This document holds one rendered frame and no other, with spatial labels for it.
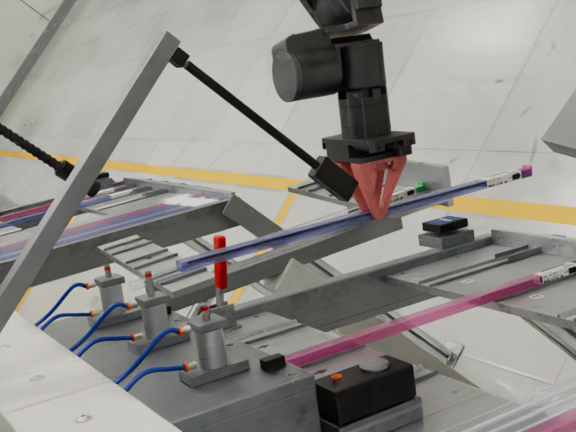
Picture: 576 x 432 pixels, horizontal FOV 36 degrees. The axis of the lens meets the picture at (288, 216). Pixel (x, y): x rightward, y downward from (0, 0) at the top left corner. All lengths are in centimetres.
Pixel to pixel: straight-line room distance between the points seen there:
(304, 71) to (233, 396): 42
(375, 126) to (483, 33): 204
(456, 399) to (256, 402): 19
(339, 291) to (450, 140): 169
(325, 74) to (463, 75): 199
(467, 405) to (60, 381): 32
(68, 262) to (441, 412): 115
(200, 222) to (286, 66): 94
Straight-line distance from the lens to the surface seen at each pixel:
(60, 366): 72
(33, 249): 67
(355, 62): 98
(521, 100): 265
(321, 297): 109
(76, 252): 176
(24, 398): 66
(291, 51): 95
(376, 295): 114
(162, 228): 182
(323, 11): 101
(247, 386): 66
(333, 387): 67
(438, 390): 77
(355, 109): 99
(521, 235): 122
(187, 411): 63
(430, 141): 282
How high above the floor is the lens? 154
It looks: 29 degrees down
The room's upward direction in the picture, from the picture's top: 54 degrees counter-clockwise
